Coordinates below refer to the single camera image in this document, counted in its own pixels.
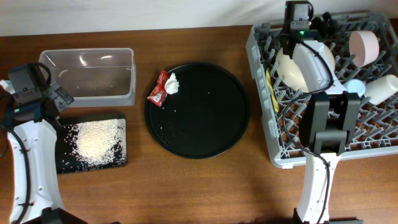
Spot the pink bowl with rice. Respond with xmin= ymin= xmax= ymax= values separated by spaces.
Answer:
xmin=349 ymin=30 xmax=379 ymax=68

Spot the beige plate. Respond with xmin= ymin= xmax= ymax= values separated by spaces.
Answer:
xmin=275 ymin=40 xmax=336 ymax=93

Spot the yellow plastic knife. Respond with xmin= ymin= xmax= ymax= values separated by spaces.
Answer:
xmin=266 ymin=68 xmax=279 ymax=113

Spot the red snack wrapper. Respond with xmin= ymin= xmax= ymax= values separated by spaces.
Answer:
xmin=147 ymin=70 xmax=170 ymax=107

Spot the white tissue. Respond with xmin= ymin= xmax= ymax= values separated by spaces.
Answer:
xmin=164 ymin=73 xmax=180 ymax=95

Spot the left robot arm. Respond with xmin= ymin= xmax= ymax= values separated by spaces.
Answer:
xmin=1 ymin=80 xmax=83 ymax=223

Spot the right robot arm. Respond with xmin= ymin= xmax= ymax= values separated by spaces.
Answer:
xmin=288 ymin=12 xmax=360 ymax=223

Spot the grey dishwasher rack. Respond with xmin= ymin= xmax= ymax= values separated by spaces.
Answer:
xmin=246 ymin=12 xmax=397 ymax=169

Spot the clear plastic bin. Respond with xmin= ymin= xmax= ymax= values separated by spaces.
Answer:
xmin=39 ymin=48 xmax=136 ymax=108

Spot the black rectangular tray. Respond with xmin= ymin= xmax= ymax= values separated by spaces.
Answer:
xmin=55 ymin=112 xmax=127 ymax=174

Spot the light blue cup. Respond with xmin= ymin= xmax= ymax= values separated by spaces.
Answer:
xmin=343 ymin=79 xmax=366 ymax=98

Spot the cream white cup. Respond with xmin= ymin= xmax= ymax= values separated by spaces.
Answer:
xmin=364 ymin=75 xmax=398 ymax=105

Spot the round black tray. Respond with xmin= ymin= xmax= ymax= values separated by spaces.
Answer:
xmin=144 ymin=62 xmax=250 ymax=159

